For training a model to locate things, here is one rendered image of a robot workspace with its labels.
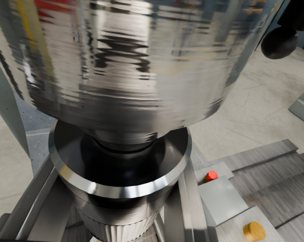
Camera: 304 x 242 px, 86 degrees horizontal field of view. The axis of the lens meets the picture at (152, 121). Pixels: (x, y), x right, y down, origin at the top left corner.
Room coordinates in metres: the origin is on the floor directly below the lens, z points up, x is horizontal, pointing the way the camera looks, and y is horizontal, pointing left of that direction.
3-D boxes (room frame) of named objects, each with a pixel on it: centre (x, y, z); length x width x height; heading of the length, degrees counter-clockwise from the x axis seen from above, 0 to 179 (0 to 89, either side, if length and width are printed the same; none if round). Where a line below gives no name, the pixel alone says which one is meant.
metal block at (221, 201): (0.11, -0.12, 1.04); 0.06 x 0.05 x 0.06; 121
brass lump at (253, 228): (0.08, -0.18, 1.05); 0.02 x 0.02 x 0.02
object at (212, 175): (0.15, -0.12, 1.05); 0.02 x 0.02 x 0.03
